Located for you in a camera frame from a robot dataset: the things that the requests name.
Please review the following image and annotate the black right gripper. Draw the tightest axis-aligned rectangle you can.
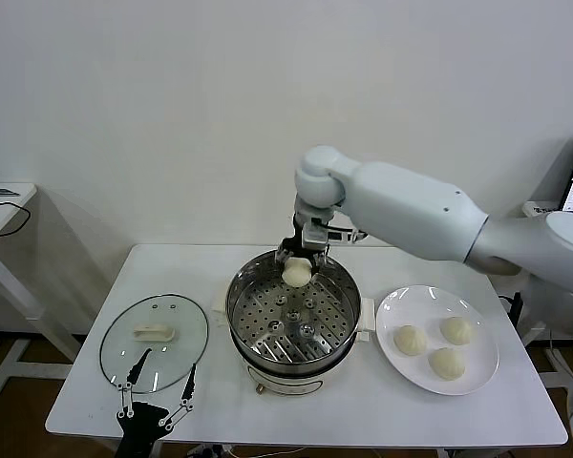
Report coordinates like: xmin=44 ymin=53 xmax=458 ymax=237
xmin=273 ymin=213 xmax=336 ymax=285

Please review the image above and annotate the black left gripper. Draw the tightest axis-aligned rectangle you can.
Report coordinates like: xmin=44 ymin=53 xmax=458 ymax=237
xmin=115 ymin=347 xmax=198 ymax=458

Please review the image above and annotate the white steamed baozi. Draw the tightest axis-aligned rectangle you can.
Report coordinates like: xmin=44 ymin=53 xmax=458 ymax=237
xmin=393 ymin=324 xmax=428 ymax=357
xmin=438 ymin=316 xmax=474 ymax=345
xmin=281 ymin=257 xmax=312 ymax=289
xmin=428 ymin=347 xmax=468 ymax=382

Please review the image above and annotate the glass lid with white handle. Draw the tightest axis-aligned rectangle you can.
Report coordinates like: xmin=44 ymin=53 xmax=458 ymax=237
xmin=98 ymin=294 xmax=209 ymax=395

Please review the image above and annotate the stainless steel steamer basket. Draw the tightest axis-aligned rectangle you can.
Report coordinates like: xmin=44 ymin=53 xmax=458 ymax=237
xmin=226 ymin=247 xmax=363 ymax=368

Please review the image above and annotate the white electric cooker pot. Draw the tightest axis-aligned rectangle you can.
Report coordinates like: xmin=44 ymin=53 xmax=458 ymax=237
xmin=211 ymin=285 xmax=376 ymax=399

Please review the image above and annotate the white round plate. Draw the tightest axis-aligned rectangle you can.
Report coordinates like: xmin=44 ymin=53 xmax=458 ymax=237
xmin=374 ymin=284 xmax=500 ymax=396

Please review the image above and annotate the white side table with tools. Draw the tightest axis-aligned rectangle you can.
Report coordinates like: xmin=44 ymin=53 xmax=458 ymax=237
xmin=0 ymin=183 xmax=80 ymax=406

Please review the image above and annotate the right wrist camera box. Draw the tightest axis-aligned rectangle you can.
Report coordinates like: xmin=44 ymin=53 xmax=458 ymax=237
xmin=301 ymin=221 xmax=369 ymax=252

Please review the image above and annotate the black cable with pole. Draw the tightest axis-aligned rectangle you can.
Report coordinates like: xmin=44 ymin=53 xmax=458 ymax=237
xmin=499 ymin=290 xmax=524 ymax=333

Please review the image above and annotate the thin black looped cable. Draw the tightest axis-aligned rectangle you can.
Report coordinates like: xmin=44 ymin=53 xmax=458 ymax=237
xmin=0 ymin=202 xmax=32 ymax=240

